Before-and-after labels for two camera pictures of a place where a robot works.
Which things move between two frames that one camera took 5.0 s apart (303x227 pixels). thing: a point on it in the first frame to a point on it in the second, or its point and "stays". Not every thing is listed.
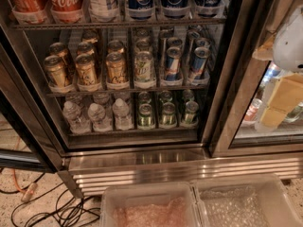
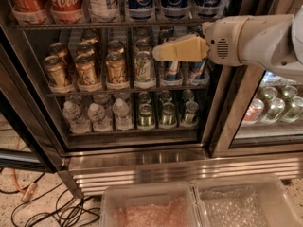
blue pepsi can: (140, 1) stays
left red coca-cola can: (28, 2) stays
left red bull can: (172, 63) stays
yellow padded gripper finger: (286, 96) to (222, 46)
